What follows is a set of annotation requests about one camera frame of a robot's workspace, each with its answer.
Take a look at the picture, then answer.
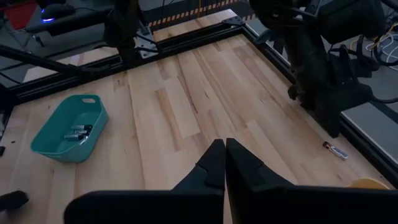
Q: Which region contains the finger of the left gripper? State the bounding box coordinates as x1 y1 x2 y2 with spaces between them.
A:
313 105 342 139

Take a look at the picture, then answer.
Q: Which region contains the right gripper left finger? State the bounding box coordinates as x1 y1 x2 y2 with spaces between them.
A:
63 139 226 224

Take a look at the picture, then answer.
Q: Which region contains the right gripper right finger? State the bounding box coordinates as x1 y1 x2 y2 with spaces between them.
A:
225 138 398 224

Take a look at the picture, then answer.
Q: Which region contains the yellow plastic basket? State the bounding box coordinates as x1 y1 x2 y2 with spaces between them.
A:
347 177 391 190

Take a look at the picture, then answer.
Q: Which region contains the teal plastic basket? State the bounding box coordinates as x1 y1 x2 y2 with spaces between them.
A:
30 94 109 164

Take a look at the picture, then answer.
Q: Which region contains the orange black striped piece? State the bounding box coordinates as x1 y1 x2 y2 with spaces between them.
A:
147 0 259 27

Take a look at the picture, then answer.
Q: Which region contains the grey side desk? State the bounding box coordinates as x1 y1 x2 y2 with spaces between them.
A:
24 6 116 37

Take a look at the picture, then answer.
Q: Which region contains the black computer mouse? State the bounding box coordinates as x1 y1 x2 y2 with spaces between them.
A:
40 2 76 23

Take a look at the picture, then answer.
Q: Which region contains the red box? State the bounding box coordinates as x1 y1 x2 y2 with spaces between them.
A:
2 0 39 30

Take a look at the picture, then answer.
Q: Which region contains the white thin cable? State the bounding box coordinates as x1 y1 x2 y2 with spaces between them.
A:
366 32 398 72

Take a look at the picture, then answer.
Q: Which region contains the black metal table frame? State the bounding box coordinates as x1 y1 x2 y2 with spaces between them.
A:
0 15 398 189

